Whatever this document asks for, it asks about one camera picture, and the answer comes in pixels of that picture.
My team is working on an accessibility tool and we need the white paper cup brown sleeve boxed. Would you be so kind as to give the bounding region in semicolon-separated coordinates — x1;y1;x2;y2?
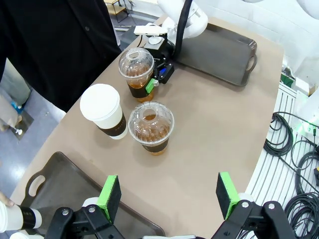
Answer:
0;201;43;231
9;231;38;239
79;83;129;140

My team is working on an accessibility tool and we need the coiled black cable bundle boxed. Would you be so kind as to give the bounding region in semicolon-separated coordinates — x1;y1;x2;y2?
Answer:
263;111;294;157
284;192;319;239

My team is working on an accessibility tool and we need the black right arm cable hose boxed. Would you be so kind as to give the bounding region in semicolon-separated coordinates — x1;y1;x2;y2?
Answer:
173;0;194;60

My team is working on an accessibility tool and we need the clear dome lid iced coffee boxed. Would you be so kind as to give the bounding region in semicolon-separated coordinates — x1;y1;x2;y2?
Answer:
118;47;156;103
128;101;175;157

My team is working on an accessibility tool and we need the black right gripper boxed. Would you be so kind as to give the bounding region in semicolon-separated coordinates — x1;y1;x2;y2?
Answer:
143;34;175;95

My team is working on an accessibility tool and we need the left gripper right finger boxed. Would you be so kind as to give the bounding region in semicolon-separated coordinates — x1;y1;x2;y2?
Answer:
211;171;298;239

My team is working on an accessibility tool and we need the person's right hand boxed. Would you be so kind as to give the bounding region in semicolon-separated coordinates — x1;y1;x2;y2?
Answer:
0;191;16;208

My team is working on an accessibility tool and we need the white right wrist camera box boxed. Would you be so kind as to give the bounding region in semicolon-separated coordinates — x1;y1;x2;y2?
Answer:
134;23;169;36

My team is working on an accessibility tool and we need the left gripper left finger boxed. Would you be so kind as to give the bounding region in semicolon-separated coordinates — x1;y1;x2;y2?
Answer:
44;174;123;239

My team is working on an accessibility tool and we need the person in black coat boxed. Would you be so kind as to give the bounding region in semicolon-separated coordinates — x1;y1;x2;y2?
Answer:
0;0;123;113

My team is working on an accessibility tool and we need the looped black cable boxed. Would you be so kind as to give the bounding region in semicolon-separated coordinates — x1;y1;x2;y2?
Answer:
291;138;319;181

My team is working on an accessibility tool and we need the dark brown plastic tray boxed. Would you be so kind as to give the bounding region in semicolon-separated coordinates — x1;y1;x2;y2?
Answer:
171;23;258;87
11;151;166;238

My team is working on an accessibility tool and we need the white device green light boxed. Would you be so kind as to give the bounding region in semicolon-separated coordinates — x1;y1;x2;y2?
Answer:
293;86;319;136

